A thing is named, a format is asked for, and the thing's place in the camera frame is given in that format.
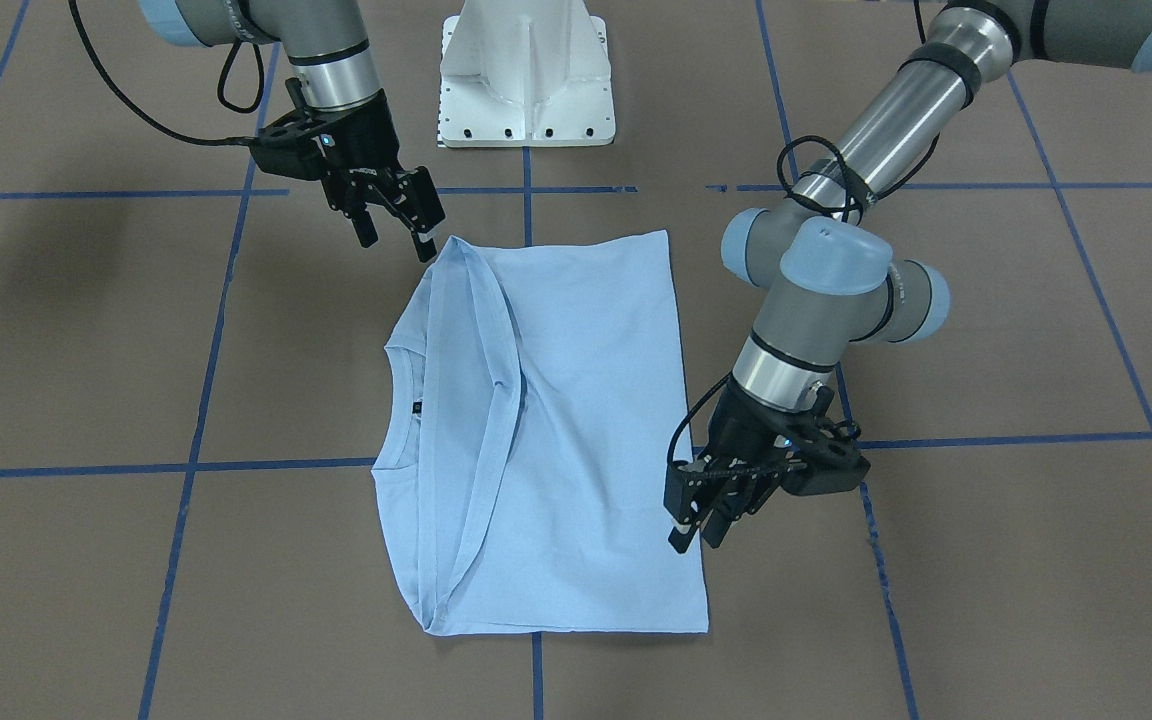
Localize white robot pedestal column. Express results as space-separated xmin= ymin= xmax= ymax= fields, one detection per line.
xmin=435 ymin=1 xmax=617 ymax=149

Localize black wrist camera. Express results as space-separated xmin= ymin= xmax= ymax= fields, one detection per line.
xmin=780 ymin=386 xmax=870 ymax=497
xmin=248 ymin=109 xmax=339 ymax=181

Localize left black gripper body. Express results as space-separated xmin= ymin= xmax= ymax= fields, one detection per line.
xmin=666 ymin=376 xmax=824 ymax=498

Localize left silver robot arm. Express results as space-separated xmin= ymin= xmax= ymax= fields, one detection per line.
xmin=664 ymin=1 xmax=1152 ymax=553

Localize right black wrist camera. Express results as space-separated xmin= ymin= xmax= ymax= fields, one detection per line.
xmin=248 ymin=109 xmax=339 ymax=181

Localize light blue t-shirt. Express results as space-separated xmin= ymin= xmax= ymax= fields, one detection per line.
xmin=372 ymin=232 xmax=708 ymax=635

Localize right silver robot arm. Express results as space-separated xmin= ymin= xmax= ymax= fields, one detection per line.
xmin=141 ymin=1 xmax=445 ymax=263

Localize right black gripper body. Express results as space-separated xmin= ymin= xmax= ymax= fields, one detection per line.
xmin=296 ymin=88 xmax=407 ymax=215

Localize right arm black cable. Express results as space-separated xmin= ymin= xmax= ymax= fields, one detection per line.
xmin=68 ymin=0 xmax=276 ymax=149

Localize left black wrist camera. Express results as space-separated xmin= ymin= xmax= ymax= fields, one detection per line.
xmin=780 ymin=386 xmax=870 ymax=497

